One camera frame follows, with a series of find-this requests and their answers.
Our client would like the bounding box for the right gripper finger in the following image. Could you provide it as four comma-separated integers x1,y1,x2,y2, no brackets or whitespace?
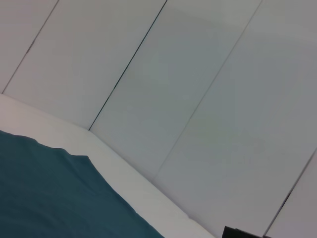
222,226,264,238

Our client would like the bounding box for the teal t-shirt with FREE print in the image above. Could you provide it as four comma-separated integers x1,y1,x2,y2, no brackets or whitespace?
0,130,165,238

